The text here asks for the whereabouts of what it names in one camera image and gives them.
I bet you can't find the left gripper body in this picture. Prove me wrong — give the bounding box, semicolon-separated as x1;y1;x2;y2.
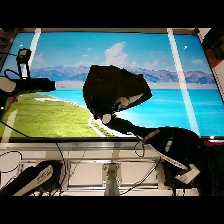
30;78;57;94

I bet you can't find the black garment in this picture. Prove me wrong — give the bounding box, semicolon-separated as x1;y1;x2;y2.
82;64;154;122

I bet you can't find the red garment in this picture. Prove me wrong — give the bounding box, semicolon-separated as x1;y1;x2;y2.
203;139;224;147

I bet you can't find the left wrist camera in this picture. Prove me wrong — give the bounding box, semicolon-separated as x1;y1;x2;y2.
16;48;33;79

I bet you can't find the black cable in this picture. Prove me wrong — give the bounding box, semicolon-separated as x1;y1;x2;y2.
0;119;66;194
119;156;163;196
133;134;147;159

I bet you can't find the silver frame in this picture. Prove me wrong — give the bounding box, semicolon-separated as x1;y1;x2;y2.
0;137;224;197

